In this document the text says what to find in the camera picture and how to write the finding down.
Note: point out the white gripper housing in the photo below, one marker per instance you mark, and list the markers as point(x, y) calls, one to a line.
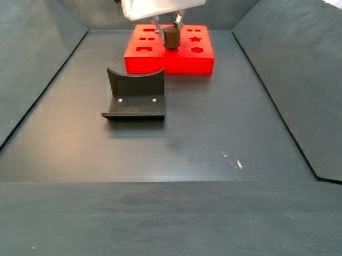
point(140, 9)

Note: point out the brown three prong peg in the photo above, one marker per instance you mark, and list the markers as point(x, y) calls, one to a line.
point(172, 38)

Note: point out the black curved holder bracket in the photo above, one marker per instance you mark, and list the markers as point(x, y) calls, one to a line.
point(138, 95)

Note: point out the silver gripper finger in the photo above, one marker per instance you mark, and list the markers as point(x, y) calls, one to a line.
point(157, 24)
point(178, 22)

